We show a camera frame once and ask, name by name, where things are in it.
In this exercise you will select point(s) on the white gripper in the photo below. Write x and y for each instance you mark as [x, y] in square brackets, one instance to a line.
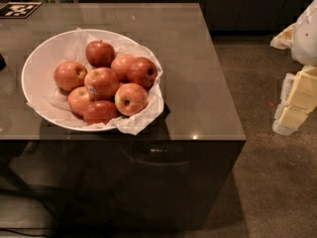
[305, 39]

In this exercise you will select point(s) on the apple with sticker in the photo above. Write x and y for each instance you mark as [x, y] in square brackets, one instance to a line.
[101, 83]

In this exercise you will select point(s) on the dark red apple right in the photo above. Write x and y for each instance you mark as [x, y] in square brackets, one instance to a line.
[142, 71]

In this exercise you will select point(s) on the red apple front right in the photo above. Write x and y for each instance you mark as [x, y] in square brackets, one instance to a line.
[131, 99]

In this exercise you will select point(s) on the red apple back centre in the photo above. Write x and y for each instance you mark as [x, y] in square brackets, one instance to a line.
[121, 64]

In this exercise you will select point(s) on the red apple at back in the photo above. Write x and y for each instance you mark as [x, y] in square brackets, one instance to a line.
[99, 54]

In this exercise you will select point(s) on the red apple at front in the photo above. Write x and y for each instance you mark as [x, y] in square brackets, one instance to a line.
[100, 112]

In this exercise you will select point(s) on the red apple front left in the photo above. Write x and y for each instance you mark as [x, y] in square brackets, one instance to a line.
[79, 100]

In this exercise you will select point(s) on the red apple at left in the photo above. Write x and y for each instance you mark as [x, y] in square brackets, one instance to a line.
[69, 75]

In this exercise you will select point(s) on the white crumpled paper liner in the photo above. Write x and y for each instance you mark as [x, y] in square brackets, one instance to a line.
[145, 113]

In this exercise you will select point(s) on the black white fiducial marker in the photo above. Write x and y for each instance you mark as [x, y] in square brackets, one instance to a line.
[18, 10]

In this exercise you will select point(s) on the dark object at left edge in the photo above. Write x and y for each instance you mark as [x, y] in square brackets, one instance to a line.
[2, 63]

